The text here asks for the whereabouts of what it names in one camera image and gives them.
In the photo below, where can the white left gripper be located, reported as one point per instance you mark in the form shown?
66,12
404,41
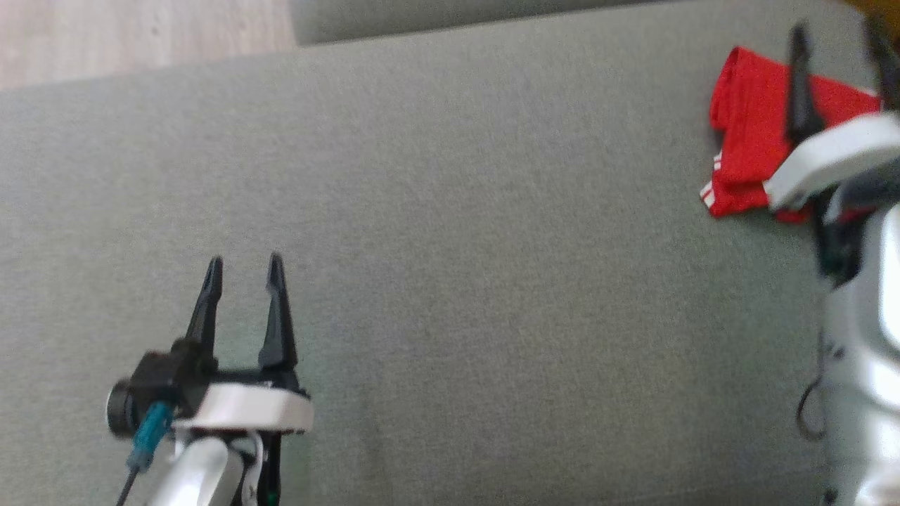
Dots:
253,407

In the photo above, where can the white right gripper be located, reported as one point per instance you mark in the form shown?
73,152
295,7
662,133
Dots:
830,158

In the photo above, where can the red shorts with white trim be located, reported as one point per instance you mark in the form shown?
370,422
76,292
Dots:
752,84

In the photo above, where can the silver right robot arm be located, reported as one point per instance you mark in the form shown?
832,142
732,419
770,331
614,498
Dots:
865,365

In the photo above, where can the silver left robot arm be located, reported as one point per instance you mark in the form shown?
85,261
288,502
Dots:
197,471

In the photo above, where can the yellow sofa back cushion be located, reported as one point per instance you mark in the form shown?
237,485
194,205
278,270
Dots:
879,4

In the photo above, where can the wide grey sofa seat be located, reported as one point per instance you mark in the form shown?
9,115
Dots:
492,246

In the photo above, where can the narrow grey sofa seat cushion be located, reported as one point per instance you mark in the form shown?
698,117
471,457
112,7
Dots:
422,17

